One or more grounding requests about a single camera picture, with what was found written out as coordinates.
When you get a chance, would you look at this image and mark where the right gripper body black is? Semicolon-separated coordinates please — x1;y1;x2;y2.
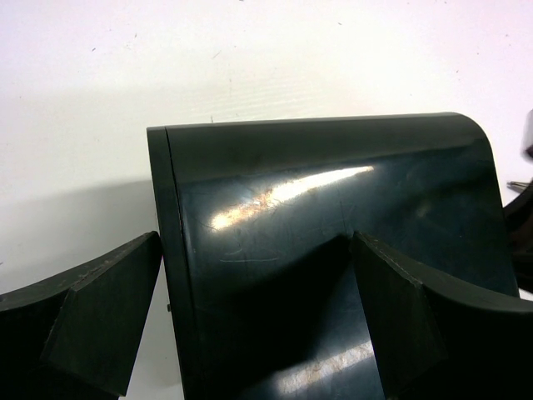
523;109;533;160

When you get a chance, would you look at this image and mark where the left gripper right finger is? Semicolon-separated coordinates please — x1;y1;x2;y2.
351;232;532;399

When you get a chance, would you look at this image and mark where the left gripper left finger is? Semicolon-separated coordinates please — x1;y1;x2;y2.
1;232;162;399

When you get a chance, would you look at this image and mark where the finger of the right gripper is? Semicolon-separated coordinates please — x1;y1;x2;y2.
504;189;532;253

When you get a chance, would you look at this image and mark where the black drawer cabinet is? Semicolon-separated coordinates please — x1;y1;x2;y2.
147;112;519;399

